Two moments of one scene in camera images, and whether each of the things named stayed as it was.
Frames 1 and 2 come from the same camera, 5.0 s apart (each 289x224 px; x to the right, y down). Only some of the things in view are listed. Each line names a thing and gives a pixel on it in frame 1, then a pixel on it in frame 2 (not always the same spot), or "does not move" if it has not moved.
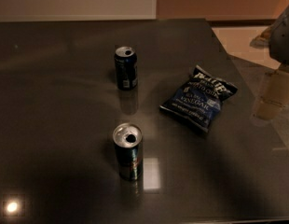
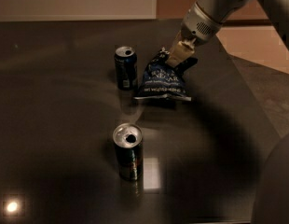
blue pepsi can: (126, 67) does not move
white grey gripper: (282, 42) -> (198, 28)
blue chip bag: (199, 99) -> (161, 81)
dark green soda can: (129, 144) does not move
